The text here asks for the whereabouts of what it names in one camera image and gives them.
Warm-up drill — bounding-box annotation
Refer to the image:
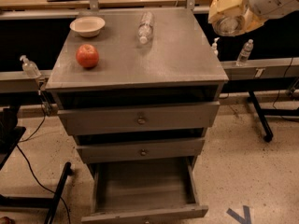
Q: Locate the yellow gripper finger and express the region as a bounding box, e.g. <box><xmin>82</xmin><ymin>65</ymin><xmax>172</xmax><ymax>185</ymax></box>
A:
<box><xmin>208</xmin><ymin>0</ymin><xmax>245</xmax><ymax>23</ymax></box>
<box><xmin>243</xmin><ymin>8</ymin><xmax>267</xmax><ymax>33</ymax></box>

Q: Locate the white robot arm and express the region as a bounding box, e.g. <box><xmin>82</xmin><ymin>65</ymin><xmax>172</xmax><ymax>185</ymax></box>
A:
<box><xmin>208</xmin><ymin>0</ymin><xmax>299</xmax><ymax>36</ymax></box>

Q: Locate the grey drawer cabinet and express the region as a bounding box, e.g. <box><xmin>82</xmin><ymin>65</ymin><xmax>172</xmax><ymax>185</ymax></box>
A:
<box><xmin>47</xmin><ymin>8</ymin><xmax>227</xmax><ymax>224</ymax></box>

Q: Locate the grey middle drawer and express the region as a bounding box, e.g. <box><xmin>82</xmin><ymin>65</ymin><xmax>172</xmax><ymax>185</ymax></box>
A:
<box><xmin>77</xmin><ymin>138</ymin><xmax>205</xmax><ymax>164</ymax></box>

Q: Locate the grey top drawer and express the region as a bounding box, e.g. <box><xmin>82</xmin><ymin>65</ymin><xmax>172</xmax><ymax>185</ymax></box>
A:
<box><xmin>58</xmin><ymin>102</ymin><xmax>220</xmax><ymax>135</ymax></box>

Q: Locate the grey open bottom drawer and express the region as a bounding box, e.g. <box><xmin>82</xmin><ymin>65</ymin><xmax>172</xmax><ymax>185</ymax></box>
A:
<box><xmin>81</xmin><ymin>157</ymin><xmax>208</xmax><ymax>224</ymax></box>

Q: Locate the upright clear water bottle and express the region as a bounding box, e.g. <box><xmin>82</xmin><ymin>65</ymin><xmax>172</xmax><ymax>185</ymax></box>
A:
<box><xmin>236</xmin><ymin>39</ymin><xmax>253</xmax><ymax>66</ymax></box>

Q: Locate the small white pump bottle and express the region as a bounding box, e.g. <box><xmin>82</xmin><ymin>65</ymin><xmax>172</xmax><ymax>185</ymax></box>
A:
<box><xmin>211</xmin><ymin>37</ymin><xmax>220</xmax><ymax>57</ymax></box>

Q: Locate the clear plastic water bottle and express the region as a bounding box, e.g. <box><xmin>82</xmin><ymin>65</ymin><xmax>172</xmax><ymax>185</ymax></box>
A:
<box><xmin>138</xmin><ymin>11</ymin><xmax>154</xmax><ymax>44</ymax></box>

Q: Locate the black table leg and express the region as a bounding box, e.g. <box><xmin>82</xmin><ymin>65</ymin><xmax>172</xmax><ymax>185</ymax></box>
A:
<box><xmin>249</xmin><ymin>91</ymin><xmax>299</xmax><ymax>142</ymax></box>

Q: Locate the white bowl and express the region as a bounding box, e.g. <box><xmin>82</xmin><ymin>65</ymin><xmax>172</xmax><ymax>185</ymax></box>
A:
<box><xmin>70</xmin><ymin>16</ymin><xmax>106</xmax><ymax>37</ymax></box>

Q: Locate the red apple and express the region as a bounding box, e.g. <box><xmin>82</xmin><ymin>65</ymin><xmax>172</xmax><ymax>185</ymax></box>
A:
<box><xmin>76</xmin><ymin>44</ymin><xmax>99</xmax><ymax>68</ymax></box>

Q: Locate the left hand sanitizer bottle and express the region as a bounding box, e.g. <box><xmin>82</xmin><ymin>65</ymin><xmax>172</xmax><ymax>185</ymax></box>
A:
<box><xmin>20</xmin><ymin>55</ymin><xmax>41</xmax><ymax>78</ymax></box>

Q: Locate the black stand leg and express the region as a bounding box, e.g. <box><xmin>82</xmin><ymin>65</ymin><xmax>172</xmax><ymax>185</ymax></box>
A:
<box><xmin>0</xmin><ymin>161</ymin><xmax>73</xmax><ymax>224</ymax></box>

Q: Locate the grey metal rail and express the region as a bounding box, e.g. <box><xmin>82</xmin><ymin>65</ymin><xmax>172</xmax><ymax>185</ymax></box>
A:
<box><xmin>0</xmin><ymin>57</ymin><xmax>299</xmax><ymax>94</ymax></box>

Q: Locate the black floor cable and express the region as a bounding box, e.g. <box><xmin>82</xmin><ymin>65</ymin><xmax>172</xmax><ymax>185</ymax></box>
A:
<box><xmin>14</xmin><ymin>105</ymin><xmax>72</xmax><ymax>224</ymax></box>

